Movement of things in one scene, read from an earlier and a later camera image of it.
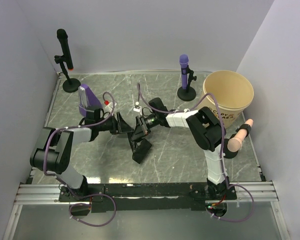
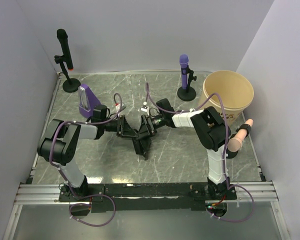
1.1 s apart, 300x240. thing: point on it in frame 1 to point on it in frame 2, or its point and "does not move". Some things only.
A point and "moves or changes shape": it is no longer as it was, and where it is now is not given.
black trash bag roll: x=139 y=149 moves or changes shape
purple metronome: x=88 y=102 does not move
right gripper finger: x=145 y=129 to x=151 y=132
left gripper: x=120 y=126 does not move
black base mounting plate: x=146 y=197 does not move
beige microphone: x=234 y=144 does not move
